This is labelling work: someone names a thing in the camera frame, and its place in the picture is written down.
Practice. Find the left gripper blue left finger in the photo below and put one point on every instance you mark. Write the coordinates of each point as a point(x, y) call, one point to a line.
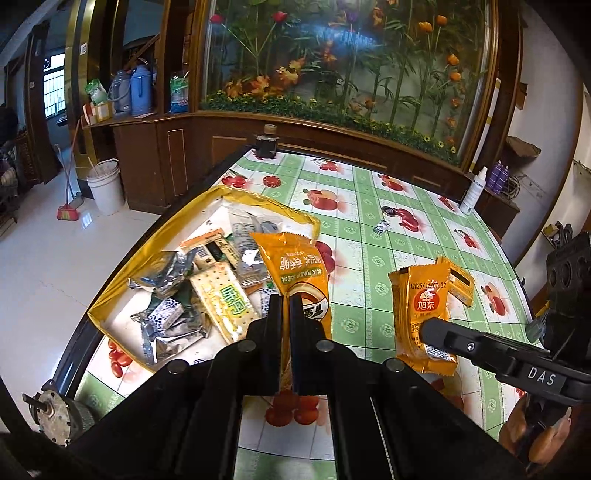
point(264, 361)

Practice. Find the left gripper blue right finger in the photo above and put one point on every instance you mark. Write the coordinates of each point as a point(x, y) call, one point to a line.
point(304, 336)

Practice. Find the yellow green-label cracker pack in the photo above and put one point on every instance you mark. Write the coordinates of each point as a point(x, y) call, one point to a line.
point(224, 300)

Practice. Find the dark green snack pouch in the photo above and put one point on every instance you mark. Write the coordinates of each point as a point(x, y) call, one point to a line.
point(191, 306)

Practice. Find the clear plastic snack bag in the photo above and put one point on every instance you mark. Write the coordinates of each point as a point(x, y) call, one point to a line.
point(250, 269)

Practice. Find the orange snack bag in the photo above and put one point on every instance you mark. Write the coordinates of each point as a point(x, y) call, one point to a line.
point(461, 283)
point(297, 268)
point(420, 293)

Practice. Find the orange snack bag top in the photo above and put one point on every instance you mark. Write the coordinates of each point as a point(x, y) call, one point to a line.
point(420, 293)

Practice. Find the small blue white candy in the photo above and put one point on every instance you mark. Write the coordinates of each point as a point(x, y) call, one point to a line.
point(382, 227)

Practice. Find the blue white patterned candy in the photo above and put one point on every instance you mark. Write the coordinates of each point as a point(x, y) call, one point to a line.
point(164, 314)

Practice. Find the orange barcode cracker pack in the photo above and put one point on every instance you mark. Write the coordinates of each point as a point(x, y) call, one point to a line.
point(209, 248)

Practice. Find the silver foil snack pack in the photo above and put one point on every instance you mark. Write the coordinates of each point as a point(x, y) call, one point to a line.
point(164, 273)

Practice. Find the person's right hand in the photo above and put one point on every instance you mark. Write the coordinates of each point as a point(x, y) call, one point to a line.
point(545, 445)

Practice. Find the silver foil pack grey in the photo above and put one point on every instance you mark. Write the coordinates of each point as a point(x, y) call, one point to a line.
point(158, 346)

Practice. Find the gold tray box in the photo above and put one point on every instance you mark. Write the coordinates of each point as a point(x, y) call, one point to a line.
point(111, 312)

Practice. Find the white spray bottle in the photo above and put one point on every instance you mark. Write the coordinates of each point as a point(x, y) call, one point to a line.
point(474, 192)

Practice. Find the grey electric motor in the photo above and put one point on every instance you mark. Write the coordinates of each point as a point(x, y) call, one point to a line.
point(61, 419)

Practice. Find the purple bottle pair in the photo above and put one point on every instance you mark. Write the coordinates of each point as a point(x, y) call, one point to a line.
point(498, 177)

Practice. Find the small dark ink bottle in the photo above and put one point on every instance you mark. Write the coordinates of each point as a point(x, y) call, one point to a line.
point(266, 143)

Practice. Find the white plastic bucket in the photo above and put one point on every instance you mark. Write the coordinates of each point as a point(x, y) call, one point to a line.
point(105, 185)

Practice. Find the red broom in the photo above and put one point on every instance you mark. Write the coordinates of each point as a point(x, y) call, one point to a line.
point(68, 211)

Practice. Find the green plastic bottle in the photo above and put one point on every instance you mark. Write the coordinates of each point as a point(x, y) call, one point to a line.
point(179, 93)

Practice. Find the blue thermos jug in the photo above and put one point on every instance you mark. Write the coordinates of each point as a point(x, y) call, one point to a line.
point(140, 86)

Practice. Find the grey thermos jug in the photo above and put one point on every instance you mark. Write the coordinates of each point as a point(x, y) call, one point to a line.
point(120, 94)

